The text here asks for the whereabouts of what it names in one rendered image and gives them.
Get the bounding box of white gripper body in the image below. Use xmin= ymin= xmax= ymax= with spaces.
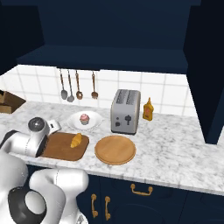
xmin=52 ymin=119 xmax=62 ymax=135

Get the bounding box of brown rectangular cutting board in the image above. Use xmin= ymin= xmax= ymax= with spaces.
xmin=39 ymin=131 xmax=90 ymax=162

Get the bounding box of golden croissant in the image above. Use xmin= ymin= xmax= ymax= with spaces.
xmin=70 ymin=132 xmax=83 ymax=149

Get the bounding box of round wooden board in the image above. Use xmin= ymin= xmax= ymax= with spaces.
xmin=94 ymin=135 xmax=137 ymax=166

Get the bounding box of dark blue base cabinet door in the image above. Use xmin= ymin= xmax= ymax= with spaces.
xmin=76 ymin=174 xmax=101 ymax=224
xmin=99 ymin=176 xmax=188 ymax=224

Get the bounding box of dark blue base cabinet front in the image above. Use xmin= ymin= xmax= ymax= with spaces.
xmin=178 ymin=188 xmax=224 ymax=224

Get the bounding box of pink frosted cupcake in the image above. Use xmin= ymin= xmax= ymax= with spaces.
xmin=79 ymin=113 xmax=90 ymax=126

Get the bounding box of grey hanging spoon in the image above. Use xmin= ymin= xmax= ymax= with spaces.
xmin=66 ymin=69 xmax=75 ymax=103

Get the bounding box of grey hanging ladle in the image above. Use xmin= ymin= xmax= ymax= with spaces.
xmin=59 ymin=68 xmax=69 ymax=101

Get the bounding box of white plate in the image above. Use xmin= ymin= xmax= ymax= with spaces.
xmin=66 ymin=110 xmax=104 ymax=132

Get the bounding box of wooden hanging spoon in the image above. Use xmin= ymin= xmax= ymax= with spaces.
xmin=74 ymin=69 xmax=84 ymax=101

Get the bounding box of wooden hanging fork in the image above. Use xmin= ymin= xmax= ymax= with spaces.
xmin=90 ymin=71 xmax=99 ymax=100

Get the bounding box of silver toaster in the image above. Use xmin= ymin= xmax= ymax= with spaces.
xmin=109 ymin=88 xmax=142 ymax=136

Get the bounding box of yellow squeeze bottle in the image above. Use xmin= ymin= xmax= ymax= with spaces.
xmin=142 ymin=96 xmax=155 ymax=122

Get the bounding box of brass vertical door handle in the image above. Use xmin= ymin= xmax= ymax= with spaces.
xmin=90 ymin=193 xmax=99 ymax=219
xmin=103 ymin=195 xmax=112 ymax=221

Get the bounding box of dark blue wall cabinet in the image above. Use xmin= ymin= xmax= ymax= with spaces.
xmin=16 ymin=0 xmax=202 ymax=74

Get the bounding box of dark blue wall cabinet door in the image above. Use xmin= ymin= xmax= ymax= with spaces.
xmin=0 ymin=0 xmax=46 ymax=77
xmin=183 ymin=0 xmax=224 ymax=145

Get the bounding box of brass horizontal drawer handle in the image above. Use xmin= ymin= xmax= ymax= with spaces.
xmin=129 ymin=183 xmax=154 ymax=197

